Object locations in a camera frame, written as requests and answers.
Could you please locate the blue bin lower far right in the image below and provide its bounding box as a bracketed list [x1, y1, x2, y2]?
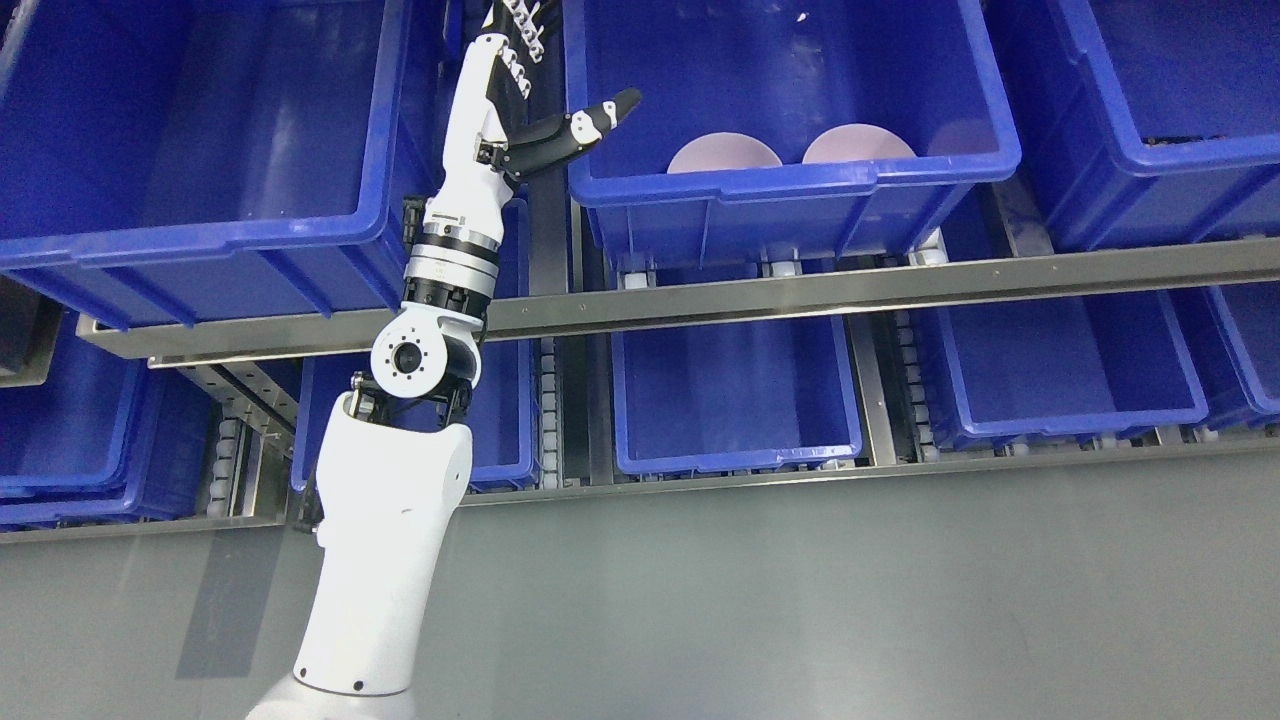
[1170, 281, 1279, 430]

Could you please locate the blue bin lower left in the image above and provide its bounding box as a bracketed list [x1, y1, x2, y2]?
[1, 311, 215, 532]

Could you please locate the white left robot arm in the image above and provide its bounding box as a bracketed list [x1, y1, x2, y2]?
[250, 181, 513, 719]

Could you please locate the blue bin upper left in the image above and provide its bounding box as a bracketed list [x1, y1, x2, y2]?
[1, 1, 449, 331]

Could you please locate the blue bin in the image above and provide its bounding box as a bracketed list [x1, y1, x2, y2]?
[1, 1, 449, 331]
[611, 316, 864, 477]
[909, 291, 1208, 451]
[984, 1, 1279, 252]
[563, 1, 1021, 273]
[1170, 281, 1279, 430]
[1, 311, 215, 532]

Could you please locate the blue bin upper middle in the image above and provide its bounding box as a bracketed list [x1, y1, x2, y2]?
[563, 1, 1021, 273]

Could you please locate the pink bowl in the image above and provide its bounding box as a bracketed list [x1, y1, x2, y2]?
[801, 123, 916, 164]
[666, 132, 783, 176]

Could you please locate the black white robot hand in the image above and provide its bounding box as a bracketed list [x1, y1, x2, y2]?
[428, 1, 643, 215]

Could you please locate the metal shelf rack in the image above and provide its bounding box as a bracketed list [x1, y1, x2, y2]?
[3, 181, 1279, 505]

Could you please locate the blue bin upper right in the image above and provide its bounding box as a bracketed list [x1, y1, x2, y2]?
[984, 1, 1279, 252]

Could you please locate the blue bin lower middle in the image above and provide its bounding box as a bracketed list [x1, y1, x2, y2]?
[611, 316, 864, 477]

